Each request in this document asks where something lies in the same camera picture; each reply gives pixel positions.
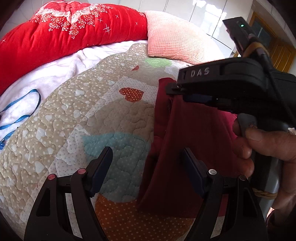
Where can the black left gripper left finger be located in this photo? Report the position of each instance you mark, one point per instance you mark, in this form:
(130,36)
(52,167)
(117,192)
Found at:
(63,209)

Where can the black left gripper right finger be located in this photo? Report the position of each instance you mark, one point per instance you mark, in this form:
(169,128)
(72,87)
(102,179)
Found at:
(229,210)

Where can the person's right hand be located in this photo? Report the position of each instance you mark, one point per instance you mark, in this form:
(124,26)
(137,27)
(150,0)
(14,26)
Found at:
(280,145)

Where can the wooden door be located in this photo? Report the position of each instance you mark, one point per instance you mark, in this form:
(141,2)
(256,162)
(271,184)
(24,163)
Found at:
(273,37)

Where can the white glossy wardrobe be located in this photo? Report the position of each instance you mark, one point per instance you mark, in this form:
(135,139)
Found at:
(207,14)

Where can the pink checkered pillow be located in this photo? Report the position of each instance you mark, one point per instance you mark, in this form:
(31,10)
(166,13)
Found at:
(174,38)

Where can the patchwork quilted bedspread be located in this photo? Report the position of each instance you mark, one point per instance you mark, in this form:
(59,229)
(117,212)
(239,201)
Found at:
(111,104)

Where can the red floral quilted comforter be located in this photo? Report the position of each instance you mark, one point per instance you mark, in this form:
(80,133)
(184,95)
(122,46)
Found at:
(61,28)

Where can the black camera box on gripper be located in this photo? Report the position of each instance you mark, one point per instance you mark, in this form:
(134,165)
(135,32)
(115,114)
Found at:
(243,36)

